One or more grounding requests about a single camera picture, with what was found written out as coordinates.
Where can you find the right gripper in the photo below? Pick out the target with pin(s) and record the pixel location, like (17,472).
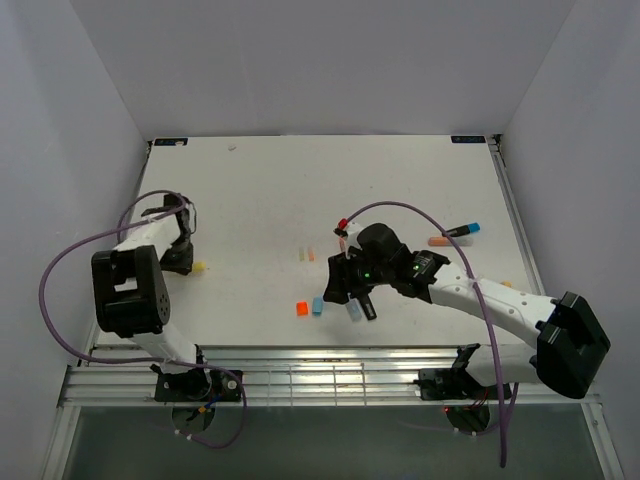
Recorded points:
(341,279)

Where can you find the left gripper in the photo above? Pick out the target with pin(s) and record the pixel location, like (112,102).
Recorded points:
(183,266)

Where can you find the light blue highlighter marker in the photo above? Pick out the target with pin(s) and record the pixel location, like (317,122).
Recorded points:
(353,310)

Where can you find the black marker orange cap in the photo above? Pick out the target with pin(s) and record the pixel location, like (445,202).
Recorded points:
(370,313)

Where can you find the light blue marker cap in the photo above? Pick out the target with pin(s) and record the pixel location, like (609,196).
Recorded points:
(317,306)

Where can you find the peach cap clear highlighter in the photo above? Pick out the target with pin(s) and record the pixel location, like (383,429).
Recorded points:
(441,241)

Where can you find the black marker blue cap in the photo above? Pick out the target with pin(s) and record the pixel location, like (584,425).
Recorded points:
(463,230)

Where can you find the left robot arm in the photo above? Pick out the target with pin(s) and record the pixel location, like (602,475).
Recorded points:
(130,293)

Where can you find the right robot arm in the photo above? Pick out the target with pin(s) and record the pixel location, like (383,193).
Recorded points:
(562,344)

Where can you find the left blue corner label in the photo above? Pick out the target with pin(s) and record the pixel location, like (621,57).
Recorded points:
(170,142)

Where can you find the blue corner label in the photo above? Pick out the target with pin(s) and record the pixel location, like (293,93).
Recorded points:
(468,139)
(170,142)

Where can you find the right blue corner label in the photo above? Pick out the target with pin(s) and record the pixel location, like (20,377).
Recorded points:
(468,139)

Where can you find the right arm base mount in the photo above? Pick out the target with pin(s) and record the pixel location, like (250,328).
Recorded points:
(452,384)

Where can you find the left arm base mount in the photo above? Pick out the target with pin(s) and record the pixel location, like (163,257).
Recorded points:
(198,385)

